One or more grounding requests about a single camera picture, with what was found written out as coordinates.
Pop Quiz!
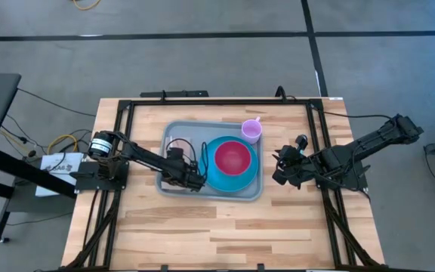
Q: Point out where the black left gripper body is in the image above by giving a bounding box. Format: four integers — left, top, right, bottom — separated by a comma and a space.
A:
159, 160, 203, 189

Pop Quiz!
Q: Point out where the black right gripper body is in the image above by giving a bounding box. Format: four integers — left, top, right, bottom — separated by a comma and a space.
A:
287, 149, 319, 188

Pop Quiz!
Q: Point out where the magenta plastic bowl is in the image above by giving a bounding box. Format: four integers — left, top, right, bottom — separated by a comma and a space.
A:
214, 140, 253, 177

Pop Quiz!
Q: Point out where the blue plastic plate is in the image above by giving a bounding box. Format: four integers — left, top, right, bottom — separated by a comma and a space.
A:
198, 135, 260, 193

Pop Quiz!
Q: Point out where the lilac plastic mug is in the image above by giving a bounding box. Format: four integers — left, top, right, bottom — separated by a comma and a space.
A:
240, 116, 264, 145

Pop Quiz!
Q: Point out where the grey plastic tray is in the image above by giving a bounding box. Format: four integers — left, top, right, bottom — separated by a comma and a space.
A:
155, 119, 265, 202

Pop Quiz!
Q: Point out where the black power strip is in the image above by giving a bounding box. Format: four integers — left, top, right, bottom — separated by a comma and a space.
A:
140, 89, 210, 99

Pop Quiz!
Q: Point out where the white paper sheet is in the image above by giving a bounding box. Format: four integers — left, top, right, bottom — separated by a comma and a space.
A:
35, 152, 85, 198

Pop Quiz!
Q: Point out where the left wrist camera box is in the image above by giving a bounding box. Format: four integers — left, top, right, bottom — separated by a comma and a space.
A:
166, 147, 185, 162

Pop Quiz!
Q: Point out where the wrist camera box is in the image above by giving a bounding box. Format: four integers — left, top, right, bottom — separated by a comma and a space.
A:
166, 147, 185, 162
295, 134, 310, 152

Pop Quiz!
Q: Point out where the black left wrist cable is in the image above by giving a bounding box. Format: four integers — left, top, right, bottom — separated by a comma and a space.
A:
200, 141, 209, 179

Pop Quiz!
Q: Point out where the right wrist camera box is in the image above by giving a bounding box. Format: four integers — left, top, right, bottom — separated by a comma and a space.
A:
295, 134, 310, 152

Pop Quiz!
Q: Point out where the black camera cable loop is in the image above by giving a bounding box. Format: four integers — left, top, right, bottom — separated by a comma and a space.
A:
165, 138, 198, 163

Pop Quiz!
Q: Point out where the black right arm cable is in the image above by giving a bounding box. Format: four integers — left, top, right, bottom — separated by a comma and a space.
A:
322, 110, 394, 121

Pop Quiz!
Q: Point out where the black aluminium table frame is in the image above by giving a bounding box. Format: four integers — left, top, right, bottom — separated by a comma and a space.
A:
61, 97, 388, 272

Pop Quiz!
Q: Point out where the yellow cable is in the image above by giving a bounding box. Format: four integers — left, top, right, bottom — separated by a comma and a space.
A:
72, 0, 102, 11
46, 134, 79, 155

